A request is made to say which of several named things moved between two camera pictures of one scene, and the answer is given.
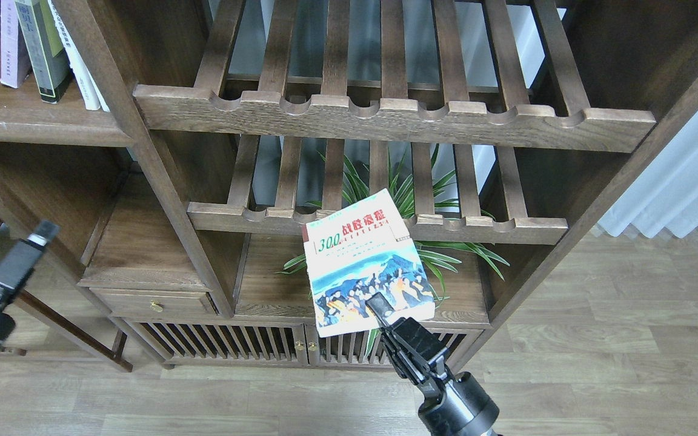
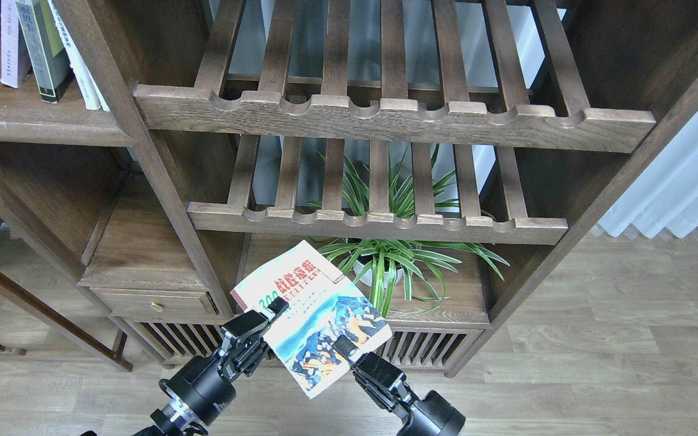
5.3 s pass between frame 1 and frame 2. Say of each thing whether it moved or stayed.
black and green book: stayed
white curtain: stayed
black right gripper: moved
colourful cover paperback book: moved
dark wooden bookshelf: stayed
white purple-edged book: stayed
